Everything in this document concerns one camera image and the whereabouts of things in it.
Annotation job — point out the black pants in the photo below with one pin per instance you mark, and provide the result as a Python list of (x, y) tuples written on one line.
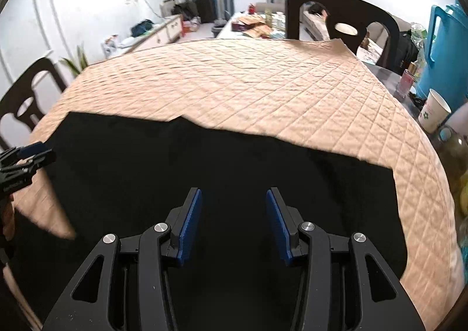
[(219, 159)]

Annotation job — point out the white plastic bag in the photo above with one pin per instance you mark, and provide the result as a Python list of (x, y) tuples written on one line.
[(109, 46)]

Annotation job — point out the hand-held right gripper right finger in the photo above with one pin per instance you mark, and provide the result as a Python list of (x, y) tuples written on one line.
[(278, 228)]

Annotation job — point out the black suitcase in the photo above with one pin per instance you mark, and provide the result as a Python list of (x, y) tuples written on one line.
[(204, 8)]

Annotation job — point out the beige quilted blanket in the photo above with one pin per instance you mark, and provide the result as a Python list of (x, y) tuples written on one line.
[(256, 89)]

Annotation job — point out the dark blue bag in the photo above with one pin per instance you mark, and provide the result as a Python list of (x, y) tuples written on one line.
[(142, 28)]

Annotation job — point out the blue plastic jug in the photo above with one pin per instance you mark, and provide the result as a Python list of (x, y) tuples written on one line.
[(444, 46)]

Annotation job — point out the green potted plant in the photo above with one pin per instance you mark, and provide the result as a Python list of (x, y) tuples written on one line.
[(77, 62)]

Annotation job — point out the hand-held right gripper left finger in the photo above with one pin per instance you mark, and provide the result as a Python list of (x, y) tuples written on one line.
[(191, 228)]

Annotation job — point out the cluttered coffee table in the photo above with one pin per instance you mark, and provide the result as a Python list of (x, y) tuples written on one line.
[(248, 25)]

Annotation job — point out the white paper cup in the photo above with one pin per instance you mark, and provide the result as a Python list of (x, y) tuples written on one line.
[(433, 113)]

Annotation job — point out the pink perfume bottle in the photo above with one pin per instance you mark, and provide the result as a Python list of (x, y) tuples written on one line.
[(406, 82)]

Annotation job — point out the white sideboard cabinet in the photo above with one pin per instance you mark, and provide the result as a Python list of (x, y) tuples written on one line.
[(164, 33)]

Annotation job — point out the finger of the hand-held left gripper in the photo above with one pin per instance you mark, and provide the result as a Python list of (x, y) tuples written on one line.
[(40, 162), (34, 150)]

